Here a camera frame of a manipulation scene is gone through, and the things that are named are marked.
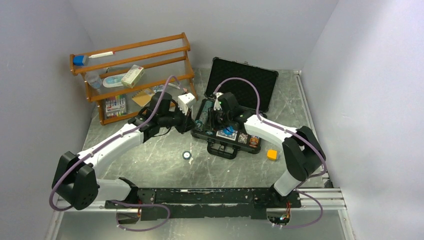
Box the blue small blind button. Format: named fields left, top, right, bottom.
left=223, top=128, right=234, bottom=135

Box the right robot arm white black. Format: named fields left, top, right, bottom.
left=211, top=92, right=326, bottom=207

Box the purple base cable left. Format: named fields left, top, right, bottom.
left=109, top=200, right=171, bottom=233

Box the black poker set case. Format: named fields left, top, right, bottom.
left=191, top=57, right=279, bottom=160

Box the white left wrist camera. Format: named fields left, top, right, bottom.
left=177, top=92, right=196, bottom=115

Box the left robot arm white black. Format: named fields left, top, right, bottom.
left=49, top=91, right=196, bottom=211

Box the white dealer button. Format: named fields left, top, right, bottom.
left=266, top=149, right=279, bottom=161

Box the orange wooden shelf rack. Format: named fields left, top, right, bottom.
left=69, top=32, right=198, bottom=125

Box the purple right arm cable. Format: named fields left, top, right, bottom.
left=212, top=77, right=329, bottom=190

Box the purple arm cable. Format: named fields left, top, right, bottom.
left=48, top=75, right=185, bottom=212
left=212, top=77, right=329, bottom=190

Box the white pink pen lower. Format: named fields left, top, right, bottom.
left=167, top=83, right=188, bottom=93

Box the yellow notepad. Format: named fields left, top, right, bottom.
left=132, top=88, right=155, bottom=107

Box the cleaning gel jar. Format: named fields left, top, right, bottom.
left=152, top=84, right=165, bottom=93

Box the green orange chip row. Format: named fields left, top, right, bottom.
left=237, top=133, right=249, bottom=145

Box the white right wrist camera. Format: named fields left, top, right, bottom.
left=214, top=92, right=223, bottom=102

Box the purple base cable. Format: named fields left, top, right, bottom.
left=109, top=200, right=171, bottom=233
left=271, top=188, right=324, bottom=230

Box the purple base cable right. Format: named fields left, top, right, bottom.
left=271, top=188, right=324, bottom=230

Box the green chip stack row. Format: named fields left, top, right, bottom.
left=198, top=100, right=213, bottom=127

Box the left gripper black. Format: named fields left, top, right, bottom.
left=158, top=102, right=198, bottom=134

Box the aluminium frame rail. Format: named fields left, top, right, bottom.
left=293, top=70, right=347, bottom=211

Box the blue white eraser block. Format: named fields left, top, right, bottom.
left=72, top=55, right=89, bottom=67

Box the marker pen set pack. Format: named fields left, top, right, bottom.
left=104, top=94, right=128, bottom=119

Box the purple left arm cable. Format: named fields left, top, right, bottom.
left=48, top=75, right=185, bottom=212

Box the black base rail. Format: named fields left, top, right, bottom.
left=105, top=187, right=301, bottom=221

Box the clear plastic bottle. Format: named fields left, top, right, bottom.
left=84, top=71, right=103, bottom=90

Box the oval light blue dish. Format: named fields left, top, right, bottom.
left=102, top=73, right=126, bottom=88

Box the white green carton box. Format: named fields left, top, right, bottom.
left=121, top=64, right=145, bottom=89

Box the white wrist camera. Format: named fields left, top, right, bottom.
left=214, top=92, right=223, bottom=102
left=177, top=92, right=196, bottom=115

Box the white red pen top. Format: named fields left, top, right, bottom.
left=89, top=51, right=115, bottom=59

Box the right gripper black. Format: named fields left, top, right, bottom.
left=204, top=106, right=232, bottom=132

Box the blue playing card deck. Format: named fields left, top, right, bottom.
left=216, top=130, right=238, bottom=141

